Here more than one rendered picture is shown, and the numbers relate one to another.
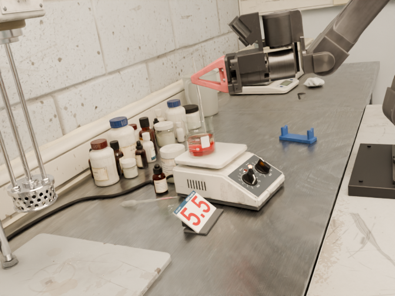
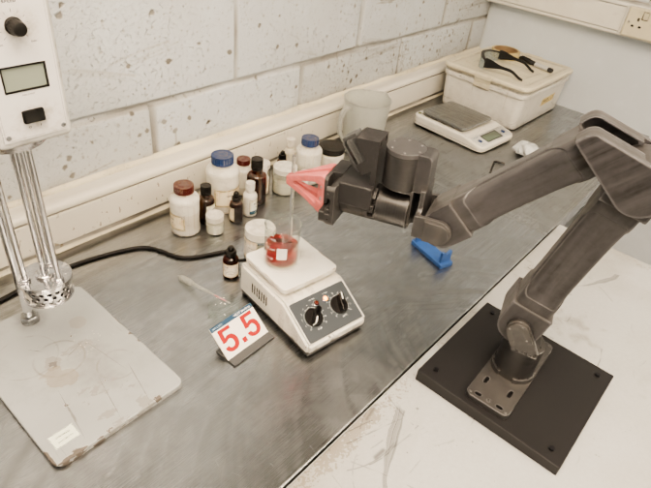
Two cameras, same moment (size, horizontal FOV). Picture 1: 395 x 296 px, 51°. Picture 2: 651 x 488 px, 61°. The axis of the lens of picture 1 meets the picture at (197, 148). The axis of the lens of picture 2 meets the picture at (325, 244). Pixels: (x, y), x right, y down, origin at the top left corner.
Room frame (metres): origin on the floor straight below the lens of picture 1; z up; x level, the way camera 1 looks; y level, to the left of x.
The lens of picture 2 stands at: (0.09, -0.20, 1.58)
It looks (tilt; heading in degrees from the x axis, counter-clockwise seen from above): 36 degrees down; 9
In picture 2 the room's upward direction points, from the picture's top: 7 degrees clockwise
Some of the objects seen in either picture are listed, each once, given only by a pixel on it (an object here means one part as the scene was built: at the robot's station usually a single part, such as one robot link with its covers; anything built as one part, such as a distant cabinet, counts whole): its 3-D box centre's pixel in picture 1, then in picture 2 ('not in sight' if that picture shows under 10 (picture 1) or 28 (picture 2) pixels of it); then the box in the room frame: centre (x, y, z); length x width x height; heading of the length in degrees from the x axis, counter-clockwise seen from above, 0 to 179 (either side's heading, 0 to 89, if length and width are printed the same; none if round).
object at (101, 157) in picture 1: (103, 161); (184, 207); (0.97, 0.24, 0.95); 0.06 x 0.06 x 0.11
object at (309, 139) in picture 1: (297, 133); (432, 247); (1.07, -0.27, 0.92); 0.10 x 0.03 x 0.04; 44
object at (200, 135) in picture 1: (198, 137); (280, 241); (0.83, -0.01, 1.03); 0.07 x 0.06 x 0.08; 59
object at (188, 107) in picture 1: (189, 117); (330, 158); (1.34, 0.01, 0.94); 0.07 x 0.07 x 0.07
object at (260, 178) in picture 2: (147, 136); (256, 180); (1.13, 0.14, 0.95); 0.04 x 0.04 x 0.11
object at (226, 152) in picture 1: (211, 154); (291, 262); (0.83, -0.03, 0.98); 0.12 x 0.12 x 0.01; 53
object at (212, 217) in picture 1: (198, 211); (242, 333); (0.70, 0.01, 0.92); 0.09 x 0.06 x 0.04; 154
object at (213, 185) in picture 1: (223, 173); (298, 289); (0.82, -0.05, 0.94); 0.22 x 0.13 x 0.08; 53
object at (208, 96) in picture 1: (199, 94); (360, 125); (1.48, -0.04, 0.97); 0.18 x 0.13 x 0.15; 149
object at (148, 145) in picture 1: (148, 147); (250, 198); (1.07, 0.13, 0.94); 0.03 x 0.03 x 0.08
